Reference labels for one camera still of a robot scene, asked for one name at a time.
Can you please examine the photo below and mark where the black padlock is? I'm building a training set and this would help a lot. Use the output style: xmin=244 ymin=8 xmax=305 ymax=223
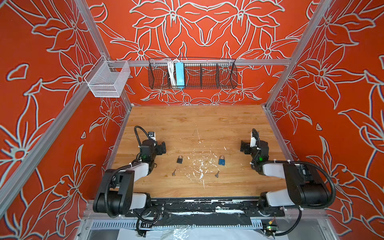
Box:
xmin=177 ymin=156 xmax=183 ymax=164

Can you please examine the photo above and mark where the blue padlock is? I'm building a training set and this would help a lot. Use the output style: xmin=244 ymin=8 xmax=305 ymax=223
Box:
xmin=218 ymin=156 xmax=226 ymax=166

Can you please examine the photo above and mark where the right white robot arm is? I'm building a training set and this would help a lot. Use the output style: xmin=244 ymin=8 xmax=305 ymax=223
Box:
xmin=240 ymin=129 xmax=336 ymax=212

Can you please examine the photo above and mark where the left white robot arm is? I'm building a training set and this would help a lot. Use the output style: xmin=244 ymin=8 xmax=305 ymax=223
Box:
xmin=93 ymin=126 xmax=167 ymax=218

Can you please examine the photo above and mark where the light blue box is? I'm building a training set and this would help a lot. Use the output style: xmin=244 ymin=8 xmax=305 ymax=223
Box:
xmin=175 ymin=62 xmax=185 ymax=89

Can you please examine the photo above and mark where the clear plastic bin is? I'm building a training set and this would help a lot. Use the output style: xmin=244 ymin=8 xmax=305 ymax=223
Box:
xmin=85 ymin=56 xmax=131 ymax=98

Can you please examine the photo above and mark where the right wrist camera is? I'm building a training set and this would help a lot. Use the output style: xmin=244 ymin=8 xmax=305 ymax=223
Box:
xmin=250 ymin=133 xmax=259 ymax=148

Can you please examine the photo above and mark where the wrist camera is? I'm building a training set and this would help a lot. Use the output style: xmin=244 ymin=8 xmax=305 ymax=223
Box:
xmin=250 ymin=133 xmax=259 ymax=148
xmin=148 ymin=132 xmax=156 ymax=141

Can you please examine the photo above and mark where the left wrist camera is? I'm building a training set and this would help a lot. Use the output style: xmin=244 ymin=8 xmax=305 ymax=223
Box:
xmin=148 ymin=132 xmax=156 ymax=141

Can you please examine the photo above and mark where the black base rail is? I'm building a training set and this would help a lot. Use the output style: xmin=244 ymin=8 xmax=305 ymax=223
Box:
xmin=124 ymin=197 xmax=286 ymax=227

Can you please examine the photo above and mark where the black wire basket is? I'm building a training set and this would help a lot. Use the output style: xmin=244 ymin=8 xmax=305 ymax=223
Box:
xmin=148 ymin=57 xmax=239 ymax=90

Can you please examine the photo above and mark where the white cable bundle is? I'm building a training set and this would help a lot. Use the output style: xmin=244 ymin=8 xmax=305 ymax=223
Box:
xmin=166 ymin=59 xmax=177 ymax=88

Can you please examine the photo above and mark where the white cable duct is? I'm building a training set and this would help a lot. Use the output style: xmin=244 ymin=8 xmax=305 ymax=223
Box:
xmin=89 ymin=219 xmax=263 ymax=231

